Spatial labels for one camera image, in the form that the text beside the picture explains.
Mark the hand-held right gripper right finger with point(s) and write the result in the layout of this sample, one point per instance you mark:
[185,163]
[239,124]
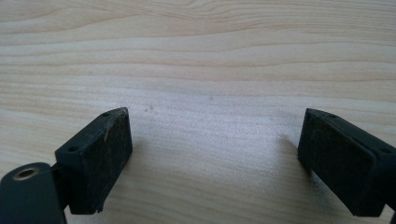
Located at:
[339,161]

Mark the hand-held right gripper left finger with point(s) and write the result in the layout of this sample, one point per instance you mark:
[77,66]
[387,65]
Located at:
[99,161]

